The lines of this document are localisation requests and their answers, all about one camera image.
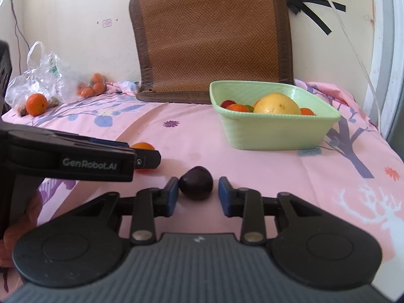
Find brown woven seat mat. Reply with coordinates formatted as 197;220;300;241
129;0;295;104

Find white door frame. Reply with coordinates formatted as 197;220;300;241
363;0;404;152

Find dark purple fruit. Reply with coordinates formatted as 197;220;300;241
178;166;214;201

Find thin dark wall cable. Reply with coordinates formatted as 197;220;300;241
11;0;33;62

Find pink printed bedsheet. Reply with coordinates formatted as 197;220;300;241
0;80;404;303

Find clear plastic bag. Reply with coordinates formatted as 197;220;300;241
5;41;92;114

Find black ribbon tie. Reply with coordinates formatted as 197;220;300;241
286;0;346;36

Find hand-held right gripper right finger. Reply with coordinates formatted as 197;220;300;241
218;177;320;244

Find person's left hand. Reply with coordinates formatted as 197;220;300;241
0;189;43;270

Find pale green plastic basket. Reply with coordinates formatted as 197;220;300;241
210;80;342;151

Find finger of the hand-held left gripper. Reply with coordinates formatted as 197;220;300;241
72;135;131;149
135;149;162;172

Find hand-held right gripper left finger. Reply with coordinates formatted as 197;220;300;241
74;177;180;244

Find white cable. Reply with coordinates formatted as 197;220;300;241
311;0;384;135

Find yellow grapefruit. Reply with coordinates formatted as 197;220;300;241
253;93;302;116

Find large orange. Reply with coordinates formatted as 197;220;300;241
26;93;48;117

